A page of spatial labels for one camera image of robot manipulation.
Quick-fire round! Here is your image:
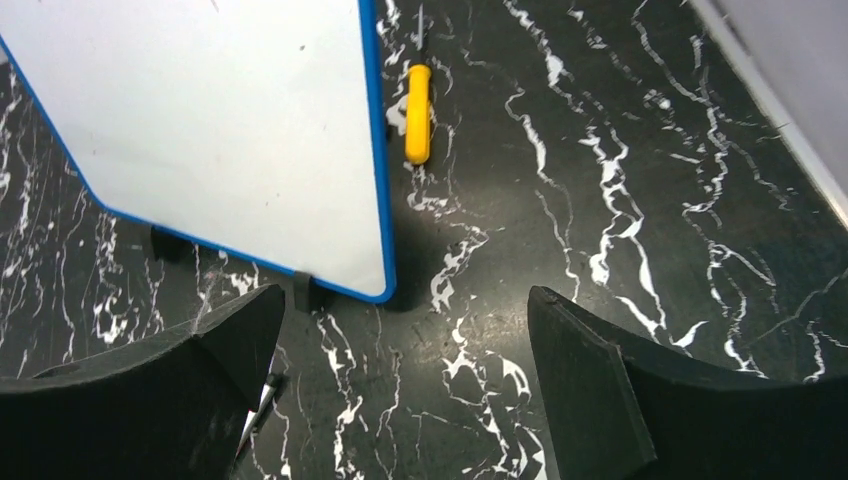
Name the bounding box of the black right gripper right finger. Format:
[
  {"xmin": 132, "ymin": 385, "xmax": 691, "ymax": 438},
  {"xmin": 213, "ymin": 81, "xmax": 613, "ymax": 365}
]
[{"xmin": 527, "ymin": 286, "xmax": 847, "ymax": 479}]

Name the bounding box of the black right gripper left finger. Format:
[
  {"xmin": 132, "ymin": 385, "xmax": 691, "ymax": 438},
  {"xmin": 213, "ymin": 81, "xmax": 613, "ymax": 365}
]
[{"xmin": 1, "ymin": 285, "xmax": 285, "ymax": 479}]

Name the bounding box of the white marker pen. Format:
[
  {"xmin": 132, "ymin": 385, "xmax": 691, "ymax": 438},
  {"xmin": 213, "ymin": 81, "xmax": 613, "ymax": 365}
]
[{"xmin": 233, "ymin": 372, "xmax": 290, "ymax": 470}]

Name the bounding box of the blue framed whiteboard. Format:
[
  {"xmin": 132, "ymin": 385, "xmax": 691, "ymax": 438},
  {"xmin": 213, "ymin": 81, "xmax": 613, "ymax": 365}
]
[{"xmin": 1, "ymin": 1, "xmax": 397, "ymax": 304}]

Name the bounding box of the yellow handled screwdriver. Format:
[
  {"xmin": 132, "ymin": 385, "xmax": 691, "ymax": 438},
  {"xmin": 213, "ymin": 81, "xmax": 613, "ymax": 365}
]
[{"xmin": 405, "ymin": 5, "xmax": 432, "ymax": 165}]

